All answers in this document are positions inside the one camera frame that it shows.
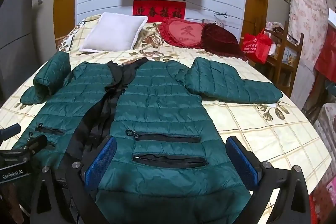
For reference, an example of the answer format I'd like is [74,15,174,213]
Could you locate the wooden shelf rack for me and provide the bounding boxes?
[259,21,304,98]

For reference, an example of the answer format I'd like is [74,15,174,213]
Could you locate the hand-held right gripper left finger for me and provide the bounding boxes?
[30,135,117,224]

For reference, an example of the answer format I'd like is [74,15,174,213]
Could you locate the pink clothes on chair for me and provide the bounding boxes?
[265,21,286,31]

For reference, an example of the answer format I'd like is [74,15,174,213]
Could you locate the red cloth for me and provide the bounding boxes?
[314,30,336,80]

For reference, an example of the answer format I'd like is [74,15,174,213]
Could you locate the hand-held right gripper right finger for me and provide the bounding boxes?
[225,136,318,224]

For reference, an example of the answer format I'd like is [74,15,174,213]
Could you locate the dark red velvet cushion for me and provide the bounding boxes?
[201,23,248,61]

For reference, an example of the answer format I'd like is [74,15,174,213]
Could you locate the red paper banner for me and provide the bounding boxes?
[133,0,187,19]

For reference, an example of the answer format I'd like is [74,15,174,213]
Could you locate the bed with floral sheet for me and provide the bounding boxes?
[0,13,332,224]

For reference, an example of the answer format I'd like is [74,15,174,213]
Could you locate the red shopping bag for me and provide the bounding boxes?
[241,29,273,64]

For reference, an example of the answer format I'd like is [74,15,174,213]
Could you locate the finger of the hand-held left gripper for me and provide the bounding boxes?
[0,123,22,139]
[16,134,48,155]

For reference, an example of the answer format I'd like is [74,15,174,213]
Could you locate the pink floral hanging quilt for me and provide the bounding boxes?
[289,0,332,109]

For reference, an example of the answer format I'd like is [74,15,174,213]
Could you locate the green puffer jacket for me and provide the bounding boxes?
[12,51,283,224]

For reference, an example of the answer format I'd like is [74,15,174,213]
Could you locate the white pillow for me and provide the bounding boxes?
[79,12,149,52]

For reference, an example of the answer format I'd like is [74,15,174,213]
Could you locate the black wall cable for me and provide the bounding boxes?
[147,0,242,21]

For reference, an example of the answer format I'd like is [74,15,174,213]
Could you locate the red heart cushion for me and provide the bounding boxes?
[158,17,208,49]

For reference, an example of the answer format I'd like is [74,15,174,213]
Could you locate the grey refrigerator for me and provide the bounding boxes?
[0,0,40,109]

